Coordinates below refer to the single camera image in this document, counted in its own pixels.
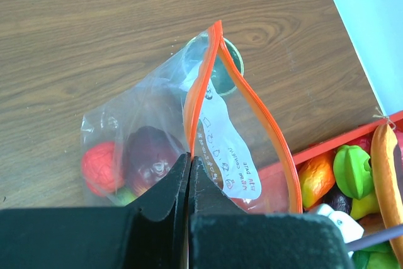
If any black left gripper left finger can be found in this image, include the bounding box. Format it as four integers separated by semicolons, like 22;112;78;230
1;154;191;268

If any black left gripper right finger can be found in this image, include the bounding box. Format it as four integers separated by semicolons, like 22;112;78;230
189;157;353;268

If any red raspberry toy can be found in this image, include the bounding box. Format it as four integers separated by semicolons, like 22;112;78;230
81;141;125;197

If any dark red apple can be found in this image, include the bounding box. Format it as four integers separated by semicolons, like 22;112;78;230
122;126;185;197

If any clear orange zip top bag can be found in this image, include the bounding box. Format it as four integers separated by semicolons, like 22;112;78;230
81;21;302;214

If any orange yellow mango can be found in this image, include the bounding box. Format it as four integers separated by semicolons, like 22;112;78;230
298;151;336;209

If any purple eggplant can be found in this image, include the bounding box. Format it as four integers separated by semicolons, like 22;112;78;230
322;185;353;215

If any teal ceramic mug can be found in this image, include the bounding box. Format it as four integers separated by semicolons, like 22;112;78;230
182;37;246;98

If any green pepper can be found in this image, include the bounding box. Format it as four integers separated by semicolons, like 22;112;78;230
351;241;400;269

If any red plastic tray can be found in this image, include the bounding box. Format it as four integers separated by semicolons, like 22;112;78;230
258;112;403;188

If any pink dragon fruit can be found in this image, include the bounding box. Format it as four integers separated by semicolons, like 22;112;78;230
346;129;403;154

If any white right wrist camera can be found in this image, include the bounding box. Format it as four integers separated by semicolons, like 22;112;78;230
309;203;364;244

